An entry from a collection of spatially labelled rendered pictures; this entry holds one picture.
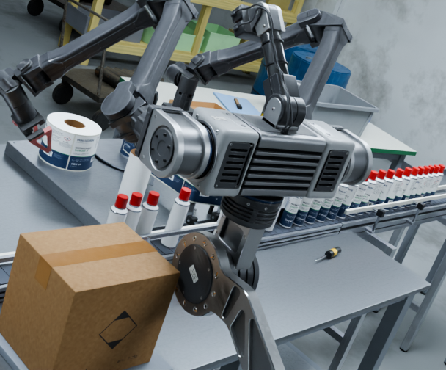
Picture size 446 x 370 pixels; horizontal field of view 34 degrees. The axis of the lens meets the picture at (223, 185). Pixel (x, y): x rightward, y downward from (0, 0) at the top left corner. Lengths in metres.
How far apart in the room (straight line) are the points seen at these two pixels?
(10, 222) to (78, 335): 0.79
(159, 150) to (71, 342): 0.47
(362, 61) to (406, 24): 0.65
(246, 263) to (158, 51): 0.54
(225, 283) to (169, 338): 0.44
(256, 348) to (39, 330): 0.48
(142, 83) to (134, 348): 0.63
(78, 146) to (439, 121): 5.18
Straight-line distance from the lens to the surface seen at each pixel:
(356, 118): 4.65
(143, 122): 1.54
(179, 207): 2.28
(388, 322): 3.03
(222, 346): 2.07
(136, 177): 2.48
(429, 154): 7.41
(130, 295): 1.67
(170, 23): 1.79
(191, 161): 1.47
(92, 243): 1.74
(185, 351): 2.00
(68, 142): 2.63
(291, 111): 1.58
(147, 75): 1.69
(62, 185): 2.55
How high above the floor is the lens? 1.96
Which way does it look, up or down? 21 degrees down
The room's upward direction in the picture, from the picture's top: 20 degrees clockwise
